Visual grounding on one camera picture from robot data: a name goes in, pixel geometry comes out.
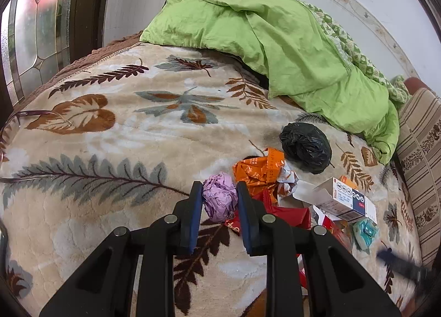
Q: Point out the striped floral headboard cushion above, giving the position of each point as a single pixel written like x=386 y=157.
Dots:
x=422 y=151

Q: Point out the white medicine box blue label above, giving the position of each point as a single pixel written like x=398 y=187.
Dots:
x=344 y=201

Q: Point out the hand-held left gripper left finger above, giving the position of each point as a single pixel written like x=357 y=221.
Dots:
x=194 y=213

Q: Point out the teal wrapper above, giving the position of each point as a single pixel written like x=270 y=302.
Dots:
x=365 y=232

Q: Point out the purple paper ball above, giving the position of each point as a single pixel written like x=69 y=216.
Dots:
x=218 y=196

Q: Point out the crumpled orange foil wrapper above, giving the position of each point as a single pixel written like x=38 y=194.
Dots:
x=256 y=172

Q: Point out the red plastic bag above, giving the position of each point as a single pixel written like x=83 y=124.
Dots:
x=289 y=215

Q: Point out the green patterned quilt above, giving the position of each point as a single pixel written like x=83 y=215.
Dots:
x=358 y=55

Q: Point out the stained glass door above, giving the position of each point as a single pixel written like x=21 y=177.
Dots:
x=38 y=24

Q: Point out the small knotted black plastic bag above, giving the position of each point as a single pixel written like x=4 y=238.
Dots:
x=305 y=146

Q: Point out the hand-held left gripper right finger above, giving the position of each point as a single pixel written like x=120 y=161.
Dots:
x=245 y=220

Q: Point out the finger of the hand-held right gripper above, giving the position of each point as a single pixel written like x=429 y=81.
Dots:
x=401 y=265

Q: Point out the pink upholstered headboard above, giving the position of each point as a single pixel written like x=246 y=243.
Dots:
x=415 y=83

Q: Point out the small orange carton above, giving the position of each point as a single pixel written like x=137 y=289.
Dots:
x=348 y=182

